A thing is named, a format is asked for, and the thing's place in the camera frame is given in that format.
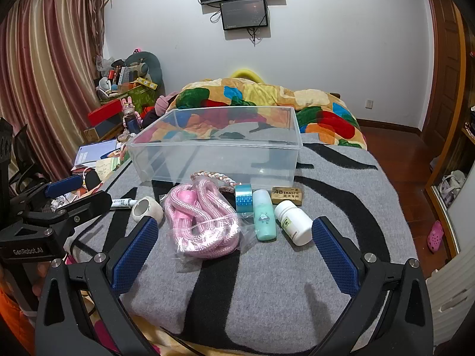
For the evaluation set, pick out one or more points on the clear plastic storage box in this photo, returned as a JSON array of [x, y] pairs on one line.
[[222, 163]]

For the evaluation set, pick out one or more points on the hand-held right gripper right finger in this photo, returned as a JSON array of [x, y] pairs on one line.
[[334, 256]]

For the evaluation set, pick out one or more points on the yellow cushion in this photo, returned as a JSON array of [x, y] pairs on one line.
[[246, 74]]

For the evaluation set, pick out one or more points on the grey green neck pillow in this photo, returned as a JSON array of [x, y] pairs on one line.
[[150, 61]]

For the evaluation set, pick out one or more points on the black chair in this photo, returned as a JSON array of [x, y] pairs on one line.
[[28, 155]]

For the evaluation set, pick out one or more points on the white slatted plastic panel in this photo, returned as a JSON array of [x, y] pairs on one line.
[[454, 289]]

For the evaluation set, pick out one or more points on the white wall socket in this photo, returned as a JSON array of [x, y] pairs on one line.
[[369, 104]]

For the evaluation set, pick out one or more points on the white tape roll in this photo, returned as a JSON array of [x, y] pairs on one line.
[[153, 211]]

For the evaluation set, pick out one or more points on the red box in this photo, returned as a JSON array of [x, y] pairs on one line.
[[105, 113]]

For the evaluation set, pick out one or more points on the white pill bottle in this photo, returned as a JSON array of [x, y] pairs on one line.
[[295, 223]]

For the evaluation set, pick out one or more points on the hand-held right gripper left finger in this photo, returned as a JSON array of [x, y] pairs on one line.
[[135, 252]]

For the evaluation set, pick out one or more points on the pink plush hat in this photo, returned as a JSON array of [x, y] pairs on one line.
[[163, 104]]

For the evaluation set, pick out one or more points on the grey black striped blanket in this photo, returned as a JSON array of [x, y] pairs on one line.
[[259, 296]]

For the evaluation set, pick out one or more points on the bunny topped drink bottle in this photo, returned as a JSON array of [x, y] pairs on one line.
[[130, 117]]

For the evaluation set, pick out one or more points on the small black wall screen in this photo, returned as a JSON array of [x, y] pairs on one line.
[[243, 13]]

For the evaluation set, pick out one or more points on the tan eraser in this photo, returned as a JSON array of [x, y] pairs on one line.
[[287, 195]]

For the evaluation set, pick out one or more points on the small white ointment tube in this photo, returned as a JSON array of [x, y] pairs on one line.
[[120, 203]]

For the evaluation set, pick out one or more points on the green gift box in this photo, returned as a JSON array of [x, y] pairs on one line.
[[141, 96]]

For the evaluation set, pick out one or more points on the blue patterned tape roll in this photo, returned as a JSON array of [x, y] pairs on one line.
[[243, 201]]

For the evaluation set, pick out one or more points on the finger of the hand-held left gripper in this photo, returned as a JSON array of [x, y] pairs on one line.
[[91, 204], [63, 187]]

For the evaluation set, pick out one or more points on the light blue notebook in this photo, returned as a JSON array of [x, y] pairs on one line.
[[94, 152]]

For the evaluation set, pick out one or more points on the colourful patchwork quilt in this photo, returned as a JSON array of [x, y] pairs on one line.
[[326, 100]]

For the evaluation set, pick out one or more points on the wooden door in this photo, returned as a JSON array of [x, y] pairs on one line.
[[443, 63]]

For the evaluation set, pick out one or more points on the pink beige striped curtain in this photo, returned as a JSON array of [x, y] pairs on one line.
[[48, 63]]

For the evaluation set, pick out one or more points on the pink clog slipper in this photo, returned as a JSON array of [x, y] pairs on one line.
[[435, 236]]

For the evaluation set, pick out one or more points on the green lotion bottle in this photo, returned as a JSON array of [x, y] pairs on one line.
[[264, 218]]

